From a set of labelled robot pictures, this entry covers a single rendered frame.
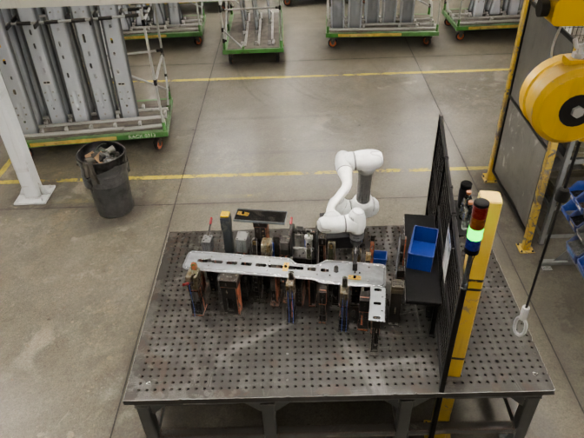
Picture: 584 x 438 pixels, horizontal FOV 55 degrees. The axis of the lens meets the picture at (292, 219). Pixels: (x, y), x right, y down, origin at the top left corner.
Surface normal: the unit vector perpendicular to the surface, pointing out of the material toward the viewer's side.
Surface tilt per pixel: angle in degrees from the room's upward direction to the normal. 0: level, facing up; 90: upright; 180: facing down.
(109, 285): 0
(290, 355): 0
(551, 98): 87
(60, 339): 0
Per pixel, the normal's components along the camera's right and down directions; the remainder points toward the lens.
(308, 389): -0.04, -0.79
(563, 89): -0.12, 0.51
